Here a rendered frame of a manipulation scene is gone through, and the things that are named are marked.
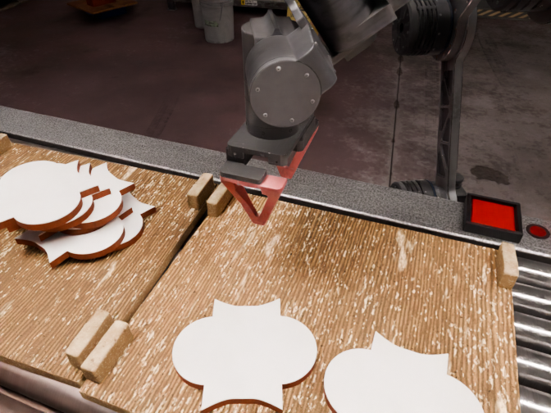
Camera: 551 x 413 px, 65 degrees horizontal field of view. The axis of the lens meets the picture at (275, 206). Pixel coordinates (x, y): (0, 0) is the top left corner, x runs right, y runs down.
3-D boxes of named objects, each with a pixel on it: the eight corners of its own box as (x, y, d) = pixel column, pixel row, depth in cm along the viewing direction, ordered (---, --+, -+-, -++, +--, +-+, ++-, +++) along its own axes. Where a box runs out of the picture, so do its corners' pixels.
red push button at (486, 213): (469, 204, 68) (471, 197, 68) (511, 213, 67) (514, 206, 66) (468, 229, 64) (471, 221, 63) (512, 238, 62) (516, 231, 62)
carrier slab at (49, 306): (13, 149, 80) (10, 142, 79) (220, 191, 70) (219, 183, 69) (-197, 292, 54) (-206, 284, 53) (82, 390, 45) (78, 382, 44)
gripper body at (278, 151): (314, 124, 51) (317, 62, 46) (285, 171, 44) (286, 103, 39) (262, 115, 53) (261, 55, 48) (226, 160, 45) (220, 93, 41)
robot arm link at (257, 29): (298, 5, 42) (239, 7, 42) (310, 27, 37) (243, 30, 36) (296, 74, 47) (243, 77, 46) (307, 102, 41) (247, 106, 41)
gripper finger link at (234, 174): (300, 204, 52) (302, 136, 46) (280, 243, 47) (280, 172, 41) (248, 192, 54) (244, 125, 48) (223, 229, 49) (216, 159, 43)
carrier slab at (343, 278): (227, 196, 69) (226, 188, 68) (505, 260, 59) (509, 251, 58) (81, 398, 44) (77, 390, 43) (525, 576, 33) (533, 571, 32)
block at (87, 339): (103, 320, 49) (97, 306, 47) (117, 325, 49) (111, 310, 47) (69, 367, 45) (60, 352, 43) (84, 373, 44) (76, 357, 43)
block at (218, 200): (224, 192, 67) (222, 178, 66) (234, 194, 67) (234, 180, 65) (206, 215, 63) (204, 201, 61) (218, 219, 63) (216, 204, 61)
